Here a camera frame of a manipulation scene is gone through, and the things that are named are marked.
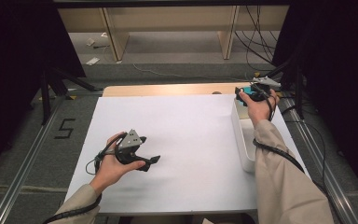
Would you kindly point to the wooden table frame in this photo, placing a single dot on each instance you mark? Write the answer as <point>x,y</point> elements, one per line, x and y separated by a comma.
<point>167,89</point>

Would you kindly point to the white paper scrap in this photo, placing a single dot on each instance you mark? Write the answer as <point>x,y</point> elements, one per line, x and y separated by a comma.
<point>90,41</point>
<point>92,61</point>
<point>104,34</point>

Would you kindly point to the aluminium floor rail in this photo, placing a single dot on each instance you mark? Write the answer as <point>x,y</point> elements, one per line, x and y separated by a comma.
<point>335,193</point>
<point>21,174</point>

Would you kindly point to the small dark round object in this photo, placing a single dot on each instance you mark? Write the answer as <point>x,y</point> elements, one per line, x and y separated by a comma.
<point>216,92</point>

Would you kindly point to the small dark stick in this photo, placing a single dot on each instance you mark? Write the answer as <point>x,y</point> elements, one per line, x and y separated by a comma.
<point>101,46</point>

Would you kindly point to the light wooden desk frame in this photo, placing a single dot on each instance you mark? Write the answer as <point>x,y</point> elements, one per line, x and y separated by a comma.
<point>167,18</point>

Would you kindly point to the white table cover board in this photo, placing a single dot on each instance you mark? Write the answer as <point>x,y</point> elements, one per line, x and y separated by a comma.
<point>183,155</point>

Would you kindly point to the person's left hand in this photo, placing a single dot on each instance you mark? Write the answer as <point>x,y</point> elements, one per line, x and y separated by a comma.
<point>108,168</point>

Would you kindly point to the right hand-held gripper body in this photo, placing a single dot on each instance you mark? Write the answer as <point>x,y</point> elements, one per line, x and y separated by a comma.
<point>265,82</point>

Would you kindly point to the black curtain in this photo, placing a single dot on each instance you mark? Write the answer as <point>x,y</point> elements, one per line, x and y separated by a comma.
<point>18,46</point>
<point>338,62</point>

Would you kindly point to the person's right hand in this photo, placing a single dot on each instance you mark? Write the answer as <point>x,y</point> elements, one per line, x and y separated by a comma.
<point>261,109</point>

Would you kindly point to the black tripod stand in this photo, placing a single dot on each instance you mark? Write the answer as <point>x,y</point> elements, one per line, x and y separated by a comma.
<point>298,96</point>
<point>45,93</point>

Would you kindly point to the white plastic bin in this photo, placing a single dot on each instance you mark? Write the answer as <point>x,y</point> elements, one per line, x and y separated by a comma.
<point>245,143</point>

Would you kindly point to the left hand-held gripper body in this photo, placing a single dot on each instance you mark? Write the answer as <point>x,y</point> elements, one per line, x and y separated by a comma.
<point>130,141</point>

